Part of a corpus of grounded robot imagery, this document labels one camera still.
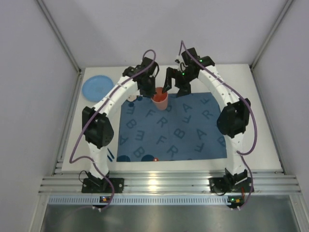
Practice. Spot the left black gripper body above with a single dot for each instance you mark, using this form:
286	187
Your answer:
147	87

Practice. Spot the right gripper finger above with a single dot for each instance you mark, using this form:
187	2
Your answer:
171	73
183	91

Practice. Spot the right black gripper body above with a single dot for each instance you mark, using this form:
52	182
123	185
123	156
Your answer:
178	79

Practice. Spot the orange plastic cup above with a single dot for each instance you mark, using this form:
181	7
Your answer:
160	99

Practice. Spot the blue letter-print placemat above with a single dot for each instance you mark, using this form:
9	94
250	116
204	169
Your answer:
185	130

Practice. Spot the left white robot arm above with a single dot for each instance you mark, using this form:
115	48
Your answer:
98	119

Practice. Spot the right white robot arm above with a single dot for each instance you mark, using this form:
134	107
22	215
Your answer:
234	116

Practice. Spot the blue plastic plate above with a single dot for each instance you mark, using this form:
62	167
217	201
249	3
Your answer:
97	87

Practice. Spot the blue metal spoon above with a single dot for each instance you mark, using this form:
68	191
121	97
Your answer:
111	154

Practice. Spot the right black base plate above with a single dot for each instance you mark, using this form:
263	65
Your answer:
219	186

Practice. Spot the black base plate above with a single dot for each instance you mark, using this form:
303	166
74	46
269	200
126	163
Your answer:
219	186
102	186

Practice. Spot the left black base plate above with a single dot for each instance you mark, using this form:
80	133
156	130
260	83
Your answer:
102	186

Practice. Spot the aluminium mounting rail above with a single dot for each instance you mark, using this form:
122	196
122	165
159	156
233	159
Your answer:
160	183

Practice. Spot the perforated cable duct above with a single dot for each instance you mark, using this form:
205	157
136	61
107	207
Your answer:
145	200

